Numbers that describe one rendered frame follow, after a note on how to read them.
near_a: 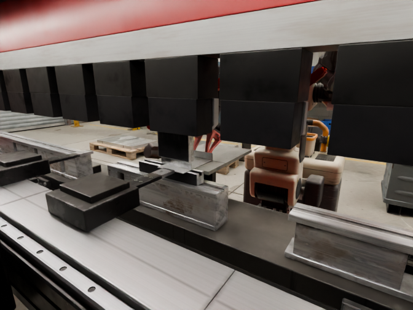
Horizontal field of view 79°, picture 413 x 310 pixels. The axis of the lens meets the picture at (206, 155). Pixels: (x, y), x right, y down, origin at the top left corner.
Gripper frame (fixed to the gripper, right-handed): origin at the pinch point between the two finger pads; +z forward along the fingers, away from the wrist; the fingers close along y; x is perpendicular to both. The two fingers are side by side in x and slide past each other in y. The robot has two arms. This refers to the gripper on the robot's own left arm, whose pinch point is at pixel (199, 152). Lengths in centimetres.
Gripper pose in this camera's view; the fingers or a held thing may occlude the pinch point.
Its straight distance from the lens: 74.0
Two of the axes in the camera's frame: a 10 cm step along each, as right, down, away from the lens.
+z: -2.5, 9.6, -1.5
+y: 8.3, 1.4, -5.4
